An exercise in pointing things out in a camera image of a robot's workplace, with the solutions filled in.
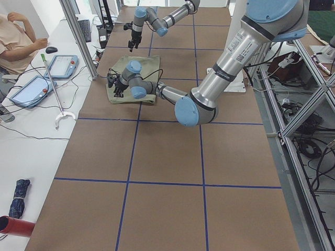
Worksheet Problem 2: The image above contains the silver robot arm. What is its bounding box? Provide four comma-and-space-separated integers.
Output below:
124, 1, 200, 52
108, 0, 309, 127

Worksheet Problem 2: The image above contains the person in beige shirt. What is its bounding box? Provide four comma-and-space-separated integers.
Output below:
1, 12, 48, 75

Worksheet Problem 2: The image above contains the far blue teach pendant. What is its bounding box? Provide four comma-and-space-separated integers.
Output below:
48, 55, 79, 79

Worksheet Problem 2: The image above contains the blue teach pendant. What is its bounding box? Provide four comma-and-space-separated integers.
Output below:
9, 76, 53, 108
48, 55, 79, 79

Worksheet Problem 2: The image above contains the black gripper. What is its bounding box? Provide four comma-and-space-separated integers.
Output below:
114, 75, 126, 98
128, 30, 142, 52

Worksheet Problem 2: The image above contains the red cylinder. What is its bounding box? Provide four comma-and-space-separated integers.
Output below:
1, 216, 35, 237

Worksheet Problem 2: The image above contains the aluminium frame post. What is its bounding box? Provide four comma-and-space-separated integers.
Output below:
59, 0, 98, 80

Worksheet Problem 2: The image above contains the reacher grabber stick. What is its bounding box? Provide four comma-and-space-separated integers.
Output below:
41, 53, 76, 130

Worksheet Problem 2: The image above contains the folded dark blue umbrella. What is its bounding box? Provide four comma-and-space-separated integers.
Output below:
8, 179, 30, 219

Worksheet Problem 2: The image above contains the olive green long-sleeve shirt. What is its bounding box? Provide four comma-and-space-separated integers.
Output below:
106, 55, 160, 105

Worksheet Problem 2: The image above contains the near blue teach pendant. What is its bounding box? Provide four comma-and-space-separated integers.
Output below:
9, 76, 53, 108

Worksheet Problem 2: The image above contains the black keyboard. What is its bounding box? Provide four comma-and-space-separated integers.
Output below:
77, 19, 92, 42

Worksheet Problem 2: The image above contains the aluminium frame rail structure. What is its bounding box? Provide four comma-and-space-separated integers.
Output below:
252, 36, 334, 250

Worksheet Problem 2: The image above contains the brown box with cables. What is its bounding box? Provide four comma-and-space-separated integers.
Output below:
267, 51, 303, 82

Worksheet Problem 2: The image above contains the black computer mouse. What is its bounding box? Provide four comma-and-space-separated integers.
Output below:
45, 46, 58, 54

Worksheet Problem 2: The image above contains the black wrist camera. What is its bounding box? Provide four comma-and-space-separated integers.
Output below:
107, 73, 117, 88
124, 22, 132, 30

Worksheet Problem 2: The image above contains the black power adapter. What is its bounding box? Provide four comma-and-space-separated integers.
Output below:
98, 28, 108, 49

